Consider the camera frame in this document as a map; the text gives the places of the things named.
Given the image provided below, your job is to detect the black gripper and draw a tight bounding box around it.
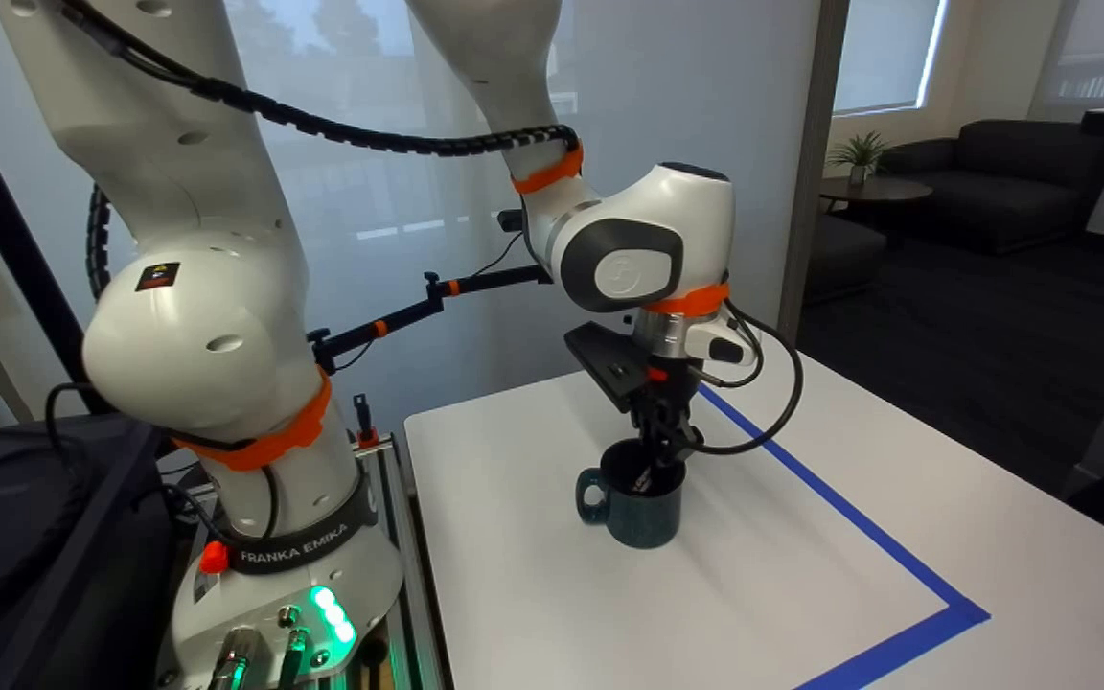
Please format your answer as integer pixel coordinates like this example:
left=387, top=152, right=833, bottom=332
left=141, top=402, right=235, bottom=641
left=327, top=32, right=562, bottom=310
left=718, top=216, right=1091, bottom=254
left=633, top=361, right=704, bottom=480

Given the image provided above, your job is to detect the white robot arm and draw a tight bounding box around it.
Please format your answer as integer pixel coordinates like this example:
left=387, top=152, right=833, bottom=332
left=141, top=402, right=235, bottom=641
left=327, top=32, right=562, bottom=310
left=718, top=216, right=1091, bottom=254
left=0, top=0, right=759, bottom=575

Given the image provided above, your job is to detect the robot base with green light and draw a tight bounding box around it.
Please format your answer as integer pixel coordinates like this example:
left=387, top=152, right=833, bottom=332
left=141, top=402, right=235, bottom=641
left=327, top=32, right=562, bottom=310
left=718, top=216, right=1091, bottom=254
left=163, top=508, right=409, bottom=690

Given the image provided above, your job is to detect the dark teal ceramic mug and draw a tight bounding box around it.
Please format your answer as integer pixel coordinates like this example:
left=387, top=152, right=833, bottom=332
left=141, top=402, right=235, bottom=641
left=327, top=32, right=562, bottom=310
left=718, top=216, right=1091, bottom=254
left=576, top=441, right=686, bottom=547

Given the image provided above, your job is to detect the round dark side table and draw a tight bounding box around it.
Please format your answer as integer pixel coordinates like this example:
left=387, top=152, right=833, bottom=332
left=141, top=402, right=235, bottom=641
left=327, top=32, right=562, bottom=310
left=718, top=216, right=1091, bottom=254
left=821, top=176, right=931, bottom=209

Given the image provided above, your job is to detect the potted green plant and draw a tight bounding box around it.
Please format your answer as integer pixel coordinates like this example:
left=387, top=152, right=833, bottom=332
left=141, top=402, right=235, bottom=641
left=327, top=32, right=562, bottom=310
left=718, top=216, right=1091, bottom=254
left=834, top=130, right=884, bottom=195

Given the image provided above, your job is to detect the blue tape line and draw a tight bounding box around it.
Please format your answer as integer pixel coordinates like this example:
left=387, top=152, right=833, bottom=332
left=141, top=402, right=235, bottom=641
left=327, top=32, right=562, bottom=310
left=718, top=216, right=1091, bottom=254
left=704, top=387, right=987, bottom=690

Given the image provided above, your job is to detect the dark sofa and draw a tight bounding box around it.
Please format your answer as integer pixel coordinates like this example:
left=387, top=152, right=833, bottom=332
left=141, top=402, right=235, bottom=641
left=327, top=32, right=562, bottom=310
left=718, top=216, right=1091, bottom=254
left=870, top=119, right=1104, bottom=258

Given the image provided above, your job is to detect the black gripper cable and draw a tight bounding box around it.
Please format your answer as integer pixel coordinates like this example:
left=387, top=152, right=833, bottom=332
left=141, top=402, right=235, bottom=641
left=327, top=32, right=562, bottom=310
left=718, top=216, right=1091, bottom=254
left=690, top=301, right=807, bottom=458

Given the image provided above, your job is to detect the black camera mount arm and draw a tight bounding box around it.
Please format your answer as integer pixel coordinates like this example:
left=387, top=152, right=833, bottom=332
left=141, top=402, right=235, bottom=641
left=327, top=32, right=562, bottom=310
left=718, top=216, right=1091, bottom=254
left=308, top=265, right=547, bottom=375

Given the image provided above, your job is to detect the black corrugated cable conduit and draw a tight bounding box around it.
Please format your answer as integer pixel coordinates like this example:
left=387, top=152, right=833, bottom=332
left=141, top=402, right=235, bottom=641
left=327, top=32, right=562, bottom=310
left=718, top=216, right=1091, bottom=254
left=57, top=0, right=584, bottom=301

